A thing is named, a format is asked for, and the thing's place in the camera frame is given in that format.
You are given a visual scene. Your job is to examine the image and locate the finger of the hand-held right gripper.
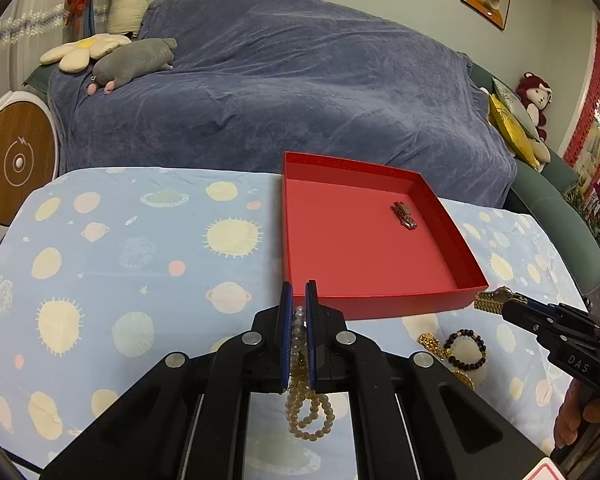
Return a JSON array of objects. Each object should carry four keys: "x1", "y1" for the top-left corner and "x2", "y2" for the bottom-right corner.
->
[
  {"x1": 500, "y1": 305, "x2": 557, "y2": 342},
  {"x1": 503, "y1": 295, "x2": 562, "y2": 318}
]

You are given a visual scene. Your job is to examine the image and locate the blue covered sofa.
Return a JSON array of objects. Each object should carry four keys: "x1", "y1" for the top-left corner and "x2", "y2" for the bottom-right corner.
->
[{"x1": 47, "y1": 0, "x2": 519, "y2": 209}]

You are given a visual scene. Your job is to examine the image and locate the potted plants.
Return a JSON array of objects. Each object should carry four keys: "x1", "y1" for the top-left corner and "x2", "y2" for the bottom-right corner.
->
[{"x1": 562, "y1": 180, "x2": 600, "y2": 253}]

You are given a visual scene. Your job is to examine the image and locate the gold metal watch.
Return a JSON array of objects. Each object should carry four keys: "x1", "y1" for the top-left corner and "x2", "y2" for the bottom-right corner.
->
[{"x1": 474, "y1": 286, "x2": 515, "y2": 316}]

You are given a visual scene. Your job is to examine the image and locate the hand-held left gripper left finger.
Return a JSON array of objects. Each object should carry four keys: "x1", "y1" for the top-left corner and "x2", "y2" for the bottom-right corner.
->
[{"x1": 40, "y1": 281, "x2": 294, "y2": 480}]

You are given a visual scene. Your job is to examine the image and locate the red ribbon bow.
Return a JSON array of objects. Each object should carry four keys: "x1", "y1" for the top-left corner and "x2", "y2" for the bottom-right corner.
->
[{"x1": 64, "y1": 0, "x2": 99, "y2": 27}]

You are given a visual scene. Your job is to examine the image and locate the dark bead bracelet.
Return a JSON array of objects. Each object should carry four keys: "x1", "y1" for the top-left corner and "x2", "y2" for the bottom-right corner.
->
[{"x1": 443, "y1": 328, "x2": 489, "y2": 372}]

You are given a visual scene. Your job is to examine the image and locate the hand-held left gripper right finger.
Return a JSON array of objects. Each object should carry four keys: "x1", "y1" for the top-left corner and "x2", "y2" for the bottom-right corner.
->
[{"x1": 305, "y1": 280, "x2": 553, "y2": 480}]

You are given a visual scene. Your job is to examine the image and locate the gold chain bracelet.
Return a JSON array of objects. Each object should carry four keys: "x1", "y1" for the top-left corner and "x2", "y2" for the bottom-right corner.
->
[
  {"x1": 417, "y1": 332, "x2": 452, "y2": 359},
  {"x1": 449, "y1": 367, "x2": 475, "y2": 392}
]

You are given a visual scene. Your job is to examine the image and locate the white sheer curtain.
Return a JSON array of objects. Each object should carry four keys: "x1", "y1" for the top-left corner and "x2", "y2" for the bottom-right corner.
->
[{"x1": 0, "y1": 0, "x2": 112, "y2": 128}]

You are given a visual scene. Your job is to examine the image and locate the flower shaped pillow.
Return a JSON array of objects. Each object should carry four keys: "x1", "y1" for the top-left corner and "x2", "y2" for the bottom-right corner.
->
[{"x1": 39, "y1": 32, "x2": 132, "y2": 74}]

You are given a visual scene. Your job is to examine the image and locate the red monkey plush toy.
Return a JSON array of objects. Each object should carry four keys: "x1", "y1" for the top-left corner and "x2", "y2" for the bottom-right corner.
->
[{"x1": 515, "y1": 71, "x2": 554, "y2": 142}]

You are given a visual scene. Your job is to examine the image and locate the red white card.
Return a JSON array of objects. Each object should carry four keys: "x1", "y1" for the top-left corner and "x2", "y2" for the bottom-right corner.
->
[{"x1": 509, "y1": 457, "x2": 572, "y2": 480}]

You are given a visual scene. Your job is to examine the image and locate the red cardboard box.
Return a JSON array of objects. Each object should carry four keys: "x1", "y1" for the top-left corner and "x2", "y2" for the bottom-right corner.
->
[{"x1": 281, "y1": 151, "x2": 490, "y2": 321}]

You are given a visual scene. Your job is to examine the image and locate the yellow pillow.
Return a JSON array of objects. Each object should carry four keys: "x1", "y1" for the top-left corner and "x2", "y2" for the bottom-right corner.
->
[{"x1": 487, "y1": 92, "x2": 541, "y2": 171}]

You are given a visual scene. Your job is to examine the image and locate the person's right hand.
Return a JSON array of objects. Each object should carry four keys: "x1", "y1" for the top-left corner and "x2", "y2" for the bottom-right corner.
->
[{"x1": 553, "y1": 385, "x2": 600, "y2": 453}]

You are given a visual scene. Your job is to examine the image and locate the silver metal watch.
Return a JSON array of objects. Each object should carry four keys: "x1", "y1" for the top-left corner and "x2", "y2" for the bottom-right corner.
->
[{"x1": 390, "y1": 201, "x2": 417, "y2": 231}]

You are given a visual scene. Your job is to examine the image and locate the red paper garland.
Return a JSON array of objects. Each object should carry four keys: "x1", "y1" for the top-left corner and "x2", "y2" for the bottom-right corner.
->
[{"x1": 561, "y1": 21, "x2": 600, "y2": 169}]

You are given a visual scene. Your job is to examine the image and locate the green sofa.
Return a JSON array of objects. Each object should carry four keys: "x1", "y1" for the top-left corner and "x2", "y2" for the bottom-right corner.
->
[{"x1": 22, "y1": 62, "x2": 600, "y2": 297}]

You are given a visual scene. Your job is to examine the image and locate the silver pillow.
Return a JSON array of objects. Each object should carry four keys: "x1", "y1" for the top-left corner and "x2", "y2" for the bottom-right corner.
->
[{"x1": 491, "y1": 77, "x2": 541, "y2": 142}]

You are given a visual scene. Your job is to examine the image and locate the pearl bead bracelet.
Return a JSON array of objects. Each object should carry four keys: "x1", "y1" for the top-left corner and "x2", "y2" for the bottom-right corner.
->
[{"x1": 282, "y1": 306, "x2": 336, "y2": 441}]

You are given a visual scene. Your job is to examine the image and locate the round wooden side table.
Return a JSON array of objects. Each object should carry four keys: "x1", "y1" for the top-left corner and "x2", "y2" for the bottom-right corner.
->
[{"x1": 0, "y1": 91, "x2": 59, "y2": 229}]

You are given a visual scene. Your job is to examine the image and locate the grey plush toy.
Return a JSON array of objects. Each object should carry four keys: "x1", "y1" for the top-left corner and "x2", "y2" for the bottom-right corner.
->
[{"x1": 85, "y1": 37, "x2": 177, "y2": 96}]

